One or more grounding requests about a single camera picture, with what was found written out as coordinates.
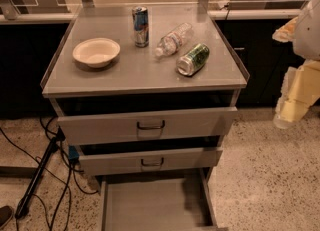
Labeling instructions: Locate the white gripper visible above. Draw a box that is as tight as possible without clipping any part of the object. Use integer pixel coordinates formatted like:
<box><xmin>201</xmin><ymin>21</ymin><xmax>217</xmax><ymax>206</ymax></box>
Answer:
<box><xmin>272</xmin><ymin>0</ymin><xmax>320</xmax><ymax>129</ymax></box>

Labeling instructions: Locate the clear plastic water bottle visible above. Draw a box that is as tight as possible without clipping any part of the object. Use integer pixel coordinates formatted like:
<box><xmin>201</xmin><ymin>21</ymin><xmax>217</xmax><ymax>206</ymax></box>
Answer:
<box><xmin>155</xmin><ymin>23</ymin><xmax>194</xmax><ymax>57</ymax></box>

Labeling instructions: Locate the grey top drawer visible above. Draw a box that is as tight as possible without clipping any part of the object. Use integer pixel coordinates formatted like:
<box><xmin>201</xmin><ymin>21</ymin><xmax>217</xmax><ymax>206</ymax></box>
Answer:
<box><xmin>58</xmin><ymin>107</ymin><xmax>237</xmax><ymax>145</ymax></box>

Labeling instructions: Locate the grey drawer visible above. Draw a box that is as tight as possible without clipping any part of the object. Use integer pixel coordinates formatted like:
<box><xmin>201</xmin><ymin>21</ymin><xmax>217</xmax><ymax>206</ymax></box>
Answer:
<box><xmin>98</xmin><ymin>169</ymin><xmax>229</xmax><ymax>231</ymax></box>
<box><xmin>58</xmin><ymin>107</ymin><xmax>237</xmax><ymax>145</ymax></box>
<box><xmin>79</xmin><ymin>148</ymin><xmax>222</xmax><ymax>176</ymax></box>

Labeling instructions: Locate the grey drawer cabinet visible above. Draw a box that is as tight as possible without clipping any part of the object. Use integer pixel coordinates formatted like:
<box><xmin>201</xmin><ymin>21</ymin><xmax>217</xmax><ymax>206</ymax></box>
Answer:
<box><xmin>39</xmin><ymin>3</ymin><xmax>251</xmax><ymax>189</ymax></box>

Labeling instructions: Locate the grey middle drawer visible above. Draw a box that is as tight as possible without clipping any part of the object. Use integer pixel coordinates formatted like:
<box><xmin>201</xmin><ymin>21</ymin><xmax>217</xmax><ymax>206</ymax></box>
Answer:
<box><xmin>79</xmin><ymin>148</ymin><xmax>222</xmax><ymax>176</ymax></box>

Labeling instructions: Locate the grey bottom drawer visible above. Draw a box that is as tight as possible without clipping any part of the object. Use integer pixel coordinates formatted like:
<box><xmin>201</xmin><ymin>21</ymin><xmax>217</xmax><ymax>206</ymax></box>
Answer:
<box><xmin>98</xmin><ymin>169</ymin><xmax>229</xmax><ymax>231</ymax></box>

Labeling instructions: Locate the green soda can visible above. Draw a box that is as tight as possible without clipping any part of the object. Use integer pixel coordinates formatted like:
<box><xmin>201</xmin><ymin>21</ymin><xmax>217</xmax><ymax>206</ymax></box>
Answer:
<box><xmin>176</xmin><ymin>43</ymin><xmax>210</xmax><ymax>76</ymax></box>

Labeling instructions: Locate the blue silver energy drink can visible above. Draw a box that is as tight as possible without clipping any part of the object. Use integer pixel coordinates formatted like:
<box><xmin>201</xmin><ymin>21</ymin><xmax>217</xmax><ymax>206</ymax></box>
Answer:
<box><xmin>132</xmin><ymin>6</ymin><xmax>149</xmax><ymax>47</ymax></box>

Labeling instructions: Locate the white bowl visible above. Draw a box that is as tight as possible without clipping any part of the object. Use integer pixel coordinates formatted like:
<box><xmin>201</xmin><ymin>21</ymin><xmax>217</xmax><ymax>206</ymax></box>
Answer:
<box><xmin>72</xmin><ymin>38</ymin><xmax>120</xmax><ymax>68</ymax></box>

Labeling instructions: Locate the blue box under cabinet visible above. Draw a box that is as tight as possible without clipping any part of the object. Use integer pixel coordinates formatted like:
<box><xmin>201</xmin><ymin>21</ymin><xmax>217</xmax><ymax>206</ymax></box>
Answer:
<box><xmin>68</xmin><ymin>146</ymin><xmax>79</xmax><ymax>160</ymax></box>

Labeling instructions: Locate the black bar on floor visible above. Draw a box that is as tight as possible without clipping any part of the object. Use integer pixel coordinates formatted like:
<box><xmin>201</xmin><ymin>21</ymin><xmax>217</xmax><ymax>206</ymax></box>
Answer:
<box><xmin>15</xmin><ymin>137</ymin><xmax>58</xmax><ymax>219</ymax></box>

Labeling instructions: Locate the dark shoe tip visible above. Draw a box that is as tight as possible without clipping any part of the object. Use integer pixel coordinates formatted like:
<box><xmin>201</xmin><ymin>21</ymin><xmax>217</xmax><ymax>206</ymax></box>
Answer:
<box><xmin>0</xmin><ymin>206</ymin><xmax>14</xmax><ymax>229</ymax></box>

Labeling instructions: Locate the black top drawer handle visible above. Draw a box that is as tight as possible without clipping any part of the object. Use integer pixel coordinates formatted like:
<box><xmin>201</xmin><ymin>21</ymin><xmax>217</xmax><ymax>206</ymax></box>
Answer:
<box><xmin>136</xmin><ymin>120</ymin><xmax>166</xmax><ymax>130</ymax></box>

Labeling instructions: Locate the black drawer handle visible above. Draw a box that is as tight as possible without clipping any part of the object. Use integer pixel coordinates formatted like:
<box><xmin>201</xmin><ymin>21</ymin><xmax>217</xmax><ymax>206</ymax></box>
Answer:
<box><xmin>136</xmin><ymin>120</ymin><xmax>166</xmax><ymax>130</ymax></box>
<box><xmin>140</xmin><ymin>157</ymin><xmax>164</xmax><ymax>167</ymax></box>

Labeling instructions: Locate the black middle drawer handle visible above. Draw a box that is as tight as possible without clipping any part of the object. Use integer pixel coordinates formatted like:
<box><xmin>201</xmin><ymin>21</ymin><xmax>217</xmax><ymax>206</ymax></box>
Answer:
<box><xmin>140</xmin><ymin>157</ymin><xmax>164</xmax><ymax>167</ymax></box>

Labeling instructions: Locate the far left metal bracket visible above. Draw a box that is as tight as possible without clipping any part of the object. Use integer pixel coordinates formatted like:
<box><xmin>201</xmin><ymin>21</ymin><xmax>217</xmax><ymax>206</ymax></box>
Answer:
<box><xmin>0</xmin><ymin>0</ymin><xmax>19</xmax><ymax>20</ymax></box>

